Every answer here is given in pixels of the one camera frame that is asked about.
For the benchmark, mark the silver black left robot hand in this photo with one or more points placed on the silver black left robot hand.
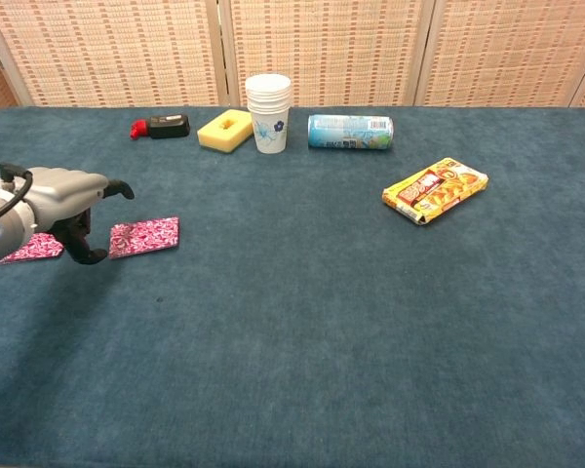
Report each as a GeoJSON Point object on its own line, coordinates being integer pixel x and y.
{"type": "Point", "coordinates": [63, 192]}

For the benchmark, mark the pink patterned box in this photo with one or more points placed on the pink patterned box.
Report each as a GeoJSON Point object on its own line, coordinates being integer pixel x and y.
{"type": "Point", "coordinates": [34, 249]}
{"type": "Point", "coordinates": [144, 237]}

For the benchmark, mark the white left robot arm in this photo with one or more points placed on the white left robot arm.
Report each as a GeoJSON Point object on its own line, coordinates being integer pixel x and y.
{"type": "Point", "coordinates": [2, 224]}

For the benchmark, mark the black device with red cap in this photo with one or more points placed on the black device with red cap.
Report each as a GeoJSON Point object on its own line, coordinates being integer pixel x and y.
{"type": "Point", "coordinates": [168, 126]}

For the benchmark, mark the yellow sponge with hole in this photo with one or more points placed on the yellow sponge with hole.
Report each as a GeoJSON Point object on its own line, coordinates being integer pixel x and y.
{"type": "Point", "coordinates": [219, 135]}

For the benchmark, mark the white flower-print paper cup stack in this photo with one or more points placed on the white flower-print paper cup stack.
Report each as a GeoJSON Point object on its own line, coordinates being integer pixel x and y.
{"type": "Point", "coordinates": [269, 122]}

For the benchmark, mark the teal felt table cloth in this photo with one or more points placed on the teal felt table cloth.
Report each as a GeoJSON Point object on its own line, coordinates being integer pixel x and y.
{"type": "Point", "coordinates": [292, 317]}

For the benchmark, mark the light blue drink can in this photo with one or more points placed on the light blue drink can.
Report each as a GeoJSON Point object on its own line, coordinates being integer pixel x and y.
{"type": "Point", "coordinates": [349, 132]}

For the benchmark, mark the yellow snack box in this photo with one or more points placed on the yellow snack box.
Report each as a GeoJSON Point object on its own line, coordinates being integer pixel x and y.
{"type": "Point", "coordinates": [436, 191]}

